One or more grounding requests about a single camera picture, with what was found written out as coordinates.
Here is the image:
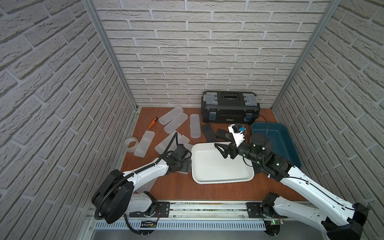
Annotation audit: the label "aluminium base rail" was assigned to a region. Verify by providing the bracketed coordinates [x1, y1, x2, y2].
[83, 200, 289, 234]

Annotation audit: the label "flat black pencil case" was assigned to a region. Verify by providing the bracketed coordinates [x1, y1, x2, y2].
[216, 129, 233, 142]

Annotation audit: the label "teal plastic storage tray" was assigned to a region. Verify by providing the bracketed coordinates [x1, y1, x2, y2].
[252, 122, 302, 169]

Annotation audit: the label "ribbed translucent pencil case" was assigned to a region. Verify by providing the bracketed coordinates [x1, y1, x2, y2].
[190, 114, 201, 139]
[159, 107, 184, 126]

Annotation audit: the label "black plastic toolbox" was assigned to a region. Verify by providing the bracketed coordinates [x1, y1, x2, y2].
[201, 91, 261, 125]

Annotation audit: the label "clear tape roll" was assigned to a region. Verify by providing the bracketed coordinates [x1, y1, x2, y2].
[124, 137, 139, 153]

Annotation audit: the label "orange handled screwdriver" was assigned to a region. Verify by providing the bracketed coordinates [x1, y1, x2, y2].
[147, 117, 159, 130]

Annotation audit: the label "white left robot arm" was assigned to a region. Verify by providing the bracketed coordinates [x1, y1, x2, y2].
[91, 144, 192, 224]

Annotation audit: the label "long black pencil case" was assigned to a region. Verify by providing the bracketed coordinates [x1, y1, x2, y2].
[202, 124, 218, 143]

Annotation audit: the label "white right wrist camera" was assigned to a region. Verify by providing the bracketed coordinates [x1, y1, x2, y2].
[228, 124, 245, 147]

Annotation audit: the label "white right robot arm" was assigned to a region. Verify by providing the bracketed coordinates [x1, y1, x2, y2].
[215, 133, 369, 240]

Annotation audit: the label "smooth translucent pencil case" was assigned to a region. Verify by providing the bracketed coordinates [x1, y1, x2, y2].
[164, 113, 188, 134]

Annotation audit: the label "small translucent pencil case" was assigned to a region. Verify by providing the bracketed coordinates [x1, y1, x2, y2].
[134, 131, 155, 158]

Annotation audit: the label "white plastic storage box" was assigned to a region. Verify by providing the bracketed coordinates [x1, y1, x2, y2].
[191, 143, 255, 185]

